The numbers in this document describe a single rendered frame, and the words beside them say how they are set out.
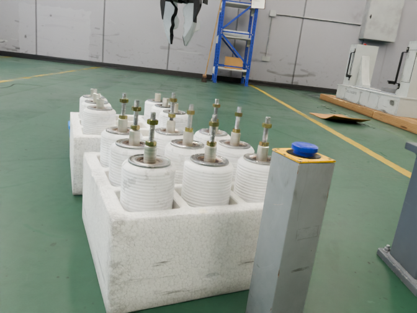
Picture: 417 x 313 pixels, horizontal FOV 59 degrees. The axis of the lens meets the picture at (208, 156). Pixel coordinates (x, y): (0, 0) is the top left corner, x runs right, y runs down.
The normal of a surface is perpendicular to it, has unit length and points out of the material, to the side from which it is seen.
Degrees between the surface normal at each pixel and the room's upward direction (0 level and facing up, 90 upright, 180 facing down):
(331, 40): 90
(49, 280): 0
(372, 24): 90
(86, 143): 90
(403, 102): 90
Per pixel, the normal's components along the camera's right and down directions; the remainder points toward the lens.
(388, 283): 0.11, -0.96
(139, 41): 0.04, 0.27
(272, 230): -0.90, 0.01
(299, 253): 0.41, 0.29
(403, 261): -0.99, -0.10
